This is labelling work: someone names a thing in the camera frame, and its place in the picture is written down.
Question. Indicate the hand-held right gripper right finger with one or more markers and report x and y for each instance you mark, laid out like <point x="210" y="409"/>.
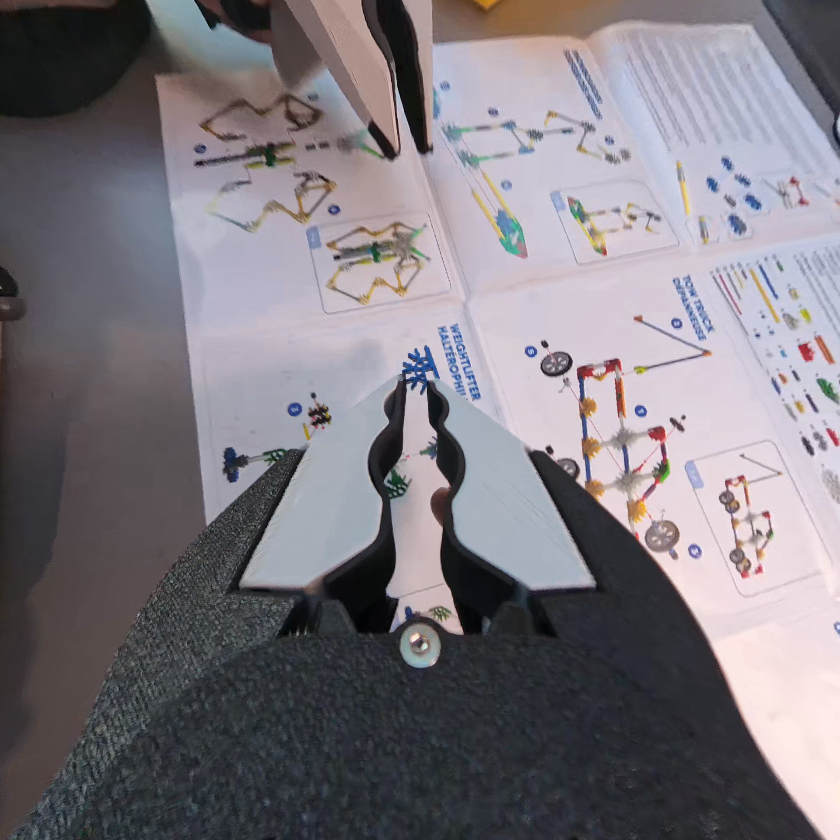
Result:
<point x="519" y="525"/>

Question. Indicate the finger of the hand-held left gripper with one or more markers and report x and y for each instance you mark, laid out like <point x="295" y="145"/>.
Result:
<point x="328" y="40"/>
<point x="414" y="40"/>

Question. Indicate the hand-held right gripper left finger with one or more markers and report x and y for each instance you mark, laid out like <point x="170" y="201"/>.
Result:
<point x="322" y="519"/>

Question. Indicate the white instruction sheet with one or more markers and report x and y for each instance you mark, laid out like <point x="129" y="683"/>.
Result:
<point x="328" y="355"/>

